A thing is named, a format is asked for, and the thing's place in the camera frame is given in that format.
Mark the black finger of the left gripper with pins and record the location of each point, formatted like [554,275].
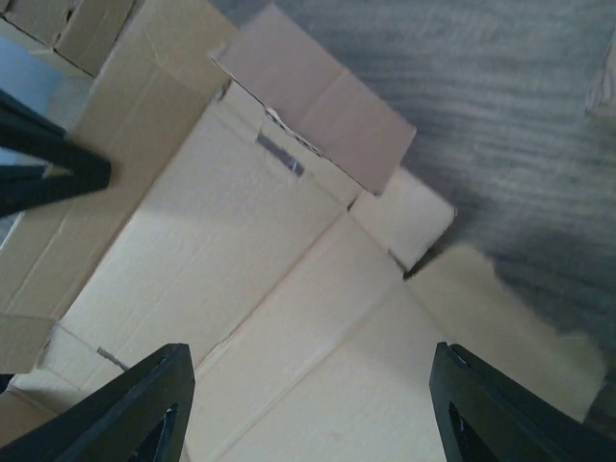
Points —
[26,187]
[26,132]

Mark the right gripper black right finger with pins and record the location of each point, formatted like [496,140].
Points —
[483,415]

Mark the stack of flat cardboard blanks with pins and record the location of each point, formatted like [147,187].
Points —
[600,99]

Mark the cardboard box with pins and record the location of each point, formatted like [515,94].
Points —
[259,218]

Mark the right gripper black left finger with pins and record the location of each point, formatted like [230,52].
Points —
[142,415]

